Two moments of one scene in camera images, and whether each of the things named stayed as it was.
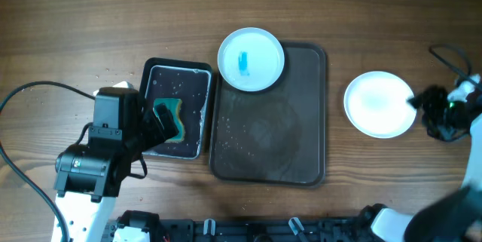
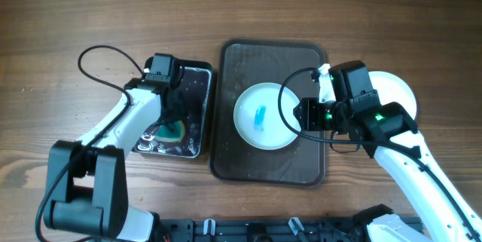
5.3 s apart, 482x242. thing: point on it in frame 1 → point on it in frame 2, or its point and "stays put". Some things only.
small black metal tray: [186, 88] stays put
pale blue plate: [251, 59] → [257, 118]
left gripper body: [148, 134] → [178, 110]
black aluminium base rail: [275, 230] stays put
